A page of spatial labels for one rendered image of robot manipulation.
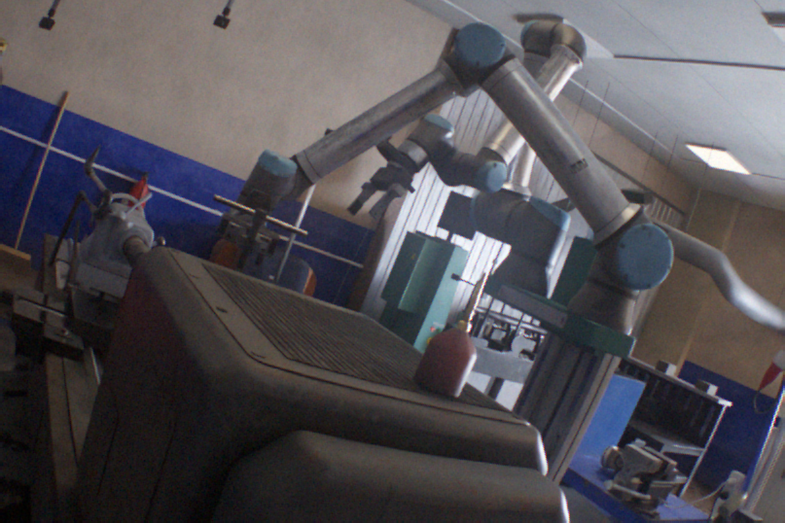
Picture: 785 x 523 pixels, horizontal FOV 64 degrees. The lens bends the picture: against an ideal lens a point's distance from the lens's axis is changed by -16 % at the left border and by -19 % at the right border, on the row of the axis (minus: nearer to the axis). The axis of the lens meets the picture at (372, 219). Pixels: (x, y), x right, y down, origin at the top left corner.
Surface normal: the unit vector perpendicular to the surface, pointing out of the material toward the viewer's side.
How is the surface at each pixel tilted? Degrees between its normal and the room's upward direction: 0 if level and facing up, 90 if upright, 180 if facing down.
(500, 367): 90
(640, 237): 92
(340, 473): 52
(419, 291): 90
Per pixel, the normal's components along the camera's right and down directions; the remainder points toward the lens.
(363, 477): 0.57, -0.42
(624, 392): 0.43, 0.18
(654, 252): -0.08, 0.03
